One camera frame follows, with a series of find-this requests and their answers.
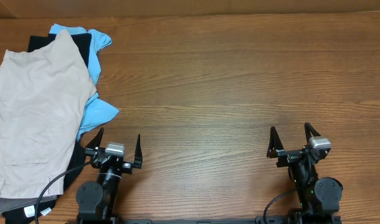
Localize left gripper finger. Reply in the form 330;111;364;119
85;128;104;149
133;134;143;169

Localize grey shorts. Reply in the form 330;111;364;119
0;68;58;215

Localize light blue shirt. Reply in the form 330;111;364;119
49;24;119;141

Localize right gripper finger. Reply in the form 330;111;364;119
267;126;284;157
304;122;320;142

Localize beige cotton shorts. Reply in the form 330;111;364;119
0;30;96;198

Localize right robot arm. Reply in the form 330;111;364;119
262;123;343;224

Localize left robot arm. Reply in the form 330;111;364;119
75;128;143;224

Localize black garment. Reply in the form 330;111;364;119
1;34;91;224

